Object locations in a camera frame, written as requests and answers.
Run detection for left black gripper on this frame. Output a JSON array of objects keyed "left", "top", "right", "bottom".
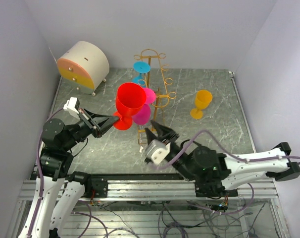
[{"left": 62, "top": 107, "right": 119, "bottom": 150}]

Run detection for red wine glass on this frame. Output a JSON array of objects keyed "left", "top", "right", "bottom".
[{"left": 114, "top": 82, "right": 146, "bottom": 130}]

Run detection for yellow wine glass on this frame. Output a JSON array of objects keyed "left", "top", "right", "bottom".
[{"left": 190, "top": 90, "right": 213, "bottom": 119}]

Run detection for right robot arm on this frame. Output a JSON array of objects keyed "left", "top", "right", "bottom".
[{"left": 145, "top": 120, "right": 300, "bottom": 198}]

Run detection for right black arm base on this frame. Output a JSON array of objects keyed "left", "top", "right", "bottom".
[{"left": 194, "top": 180, "right": 238, "bottom": 199}]

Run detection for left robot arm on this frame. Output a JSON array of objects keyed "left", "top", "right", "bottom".
[{"left": 19, "top": 108, "right": 119, "bottom": 238}]

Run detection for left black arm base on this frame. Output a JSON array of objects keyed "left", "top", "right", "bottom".
[{"left": 66, "top": 172, "right": 108, "bottom": 198}]

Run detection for pink wine glass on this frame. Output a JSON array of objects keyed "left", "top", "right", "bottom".
[{"left": 132, "top": 88, "right": 156, "bottom": 125}]

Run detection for blue wine glass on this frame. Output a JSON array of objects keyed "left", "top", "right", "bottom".
[{"left": 132, "top": 61, "right": 151, "bottom": 88}]

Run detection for round white mini drawer cabinet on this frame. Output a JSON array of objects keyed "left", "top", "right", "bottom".
[{"left": 57, "top": 41, "right": 110, "bottom": 96}]

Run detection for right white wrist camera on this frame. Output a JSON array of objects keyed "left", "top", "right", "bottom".
[{"left": 145, "top": 139, "right": 171, "bottom": 166}]

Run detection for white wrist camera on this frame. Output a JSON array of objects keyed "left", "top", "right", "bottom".
[
  {"left": 145, "top": 139, "right": 171, "bottom": 166},
  {"left": 63, "top": 97, "right": 80, "bottom": 119}
]

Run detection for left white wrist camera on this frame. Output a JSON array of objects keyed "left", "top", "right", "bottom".
[{"left": 63, "top": 97, "right": 80, "bottom": 119}]

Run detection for gold wire wine glass rack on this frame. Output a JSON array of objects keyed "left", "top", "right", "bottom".
[{"left": 134, "top": 49, "right": 176, "bottom": 145}]

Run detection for aluminium mounting rail frame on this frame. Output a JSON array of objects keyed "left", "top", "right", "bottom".
[{"left": 8, "top": 178, "right": 290, "bottom": 238}]

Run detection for loose cables under frame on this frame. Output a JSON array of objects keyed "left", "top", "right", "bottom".
[{"left": 73, "top": 198, "right": 264, "bottom": 238}]

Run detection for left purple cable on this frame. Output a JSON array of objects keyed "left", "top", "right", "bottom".
[{"left": 26, "top": 108, "right": 66, "bottom": 236}]

